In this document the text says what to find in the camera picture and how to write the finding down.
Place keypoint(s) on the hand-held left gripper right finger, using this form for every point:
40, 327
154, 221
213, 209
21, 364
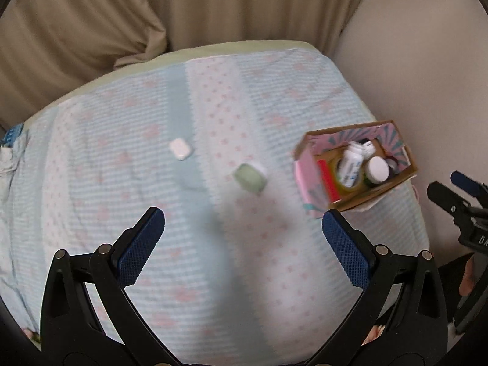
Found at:
345, 251

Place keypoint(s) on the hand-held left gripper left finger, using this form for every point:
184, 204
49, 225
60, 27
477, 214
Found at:
141, 247

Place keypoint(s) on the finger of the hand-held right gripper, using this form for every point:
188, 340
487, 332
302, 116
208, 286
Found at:
444, 196
467, 182

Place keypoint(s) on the black jar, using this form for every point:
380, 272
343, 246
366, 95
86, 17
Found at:
392, 166

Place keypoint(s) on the yellow tape roll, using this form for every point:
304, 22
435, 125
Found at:
345, 190

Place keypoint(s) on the red and white box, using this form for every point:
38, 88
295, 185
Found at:
328, 183

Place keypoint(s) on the white lid green jar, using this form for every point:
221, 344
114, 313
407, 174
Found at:
376, 167

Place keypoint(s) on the pink patterned cardboard box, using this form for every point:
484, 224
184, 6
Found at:
305, 183

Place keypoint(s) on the white plastic bottle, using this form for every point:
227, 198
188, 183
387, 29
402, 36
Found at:
350, 167

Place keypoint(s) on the pale green jar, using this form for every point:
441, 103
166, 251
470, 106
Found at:
247, 177

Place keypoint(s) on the person's right hand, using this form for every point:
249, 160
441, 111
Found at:
467, 274

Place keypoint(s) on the blue checked pink-heart blanket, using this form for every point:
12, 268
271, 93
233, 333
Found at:
152, 198

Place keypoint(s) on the blue checked cloth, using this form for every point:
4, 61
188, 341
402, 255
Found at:
11, 135

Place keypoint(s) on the pale green mattress sheet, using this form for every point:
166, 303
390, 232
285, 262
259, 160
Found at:
228, 44

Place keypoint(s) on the beige curtain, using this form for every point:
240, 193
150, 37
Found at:
247, 3
57, 38

